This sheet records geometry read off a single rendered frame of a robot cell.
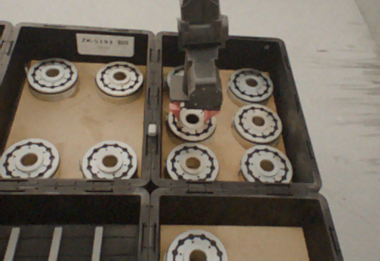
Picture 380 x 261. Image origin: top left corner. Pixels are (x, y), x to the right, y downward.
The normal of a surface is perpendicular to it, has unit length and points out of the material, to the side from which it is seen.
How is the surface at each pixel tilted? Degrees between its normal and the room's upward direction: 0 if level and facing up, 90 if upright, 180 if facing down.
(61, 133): 0
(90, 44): 90
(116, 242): 0
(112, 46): 90
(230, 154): 0
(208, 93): 89
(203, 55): 8
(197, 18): 91
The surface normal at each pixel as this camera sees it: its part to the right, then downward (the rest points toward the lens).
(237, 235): 0.11, -0.69
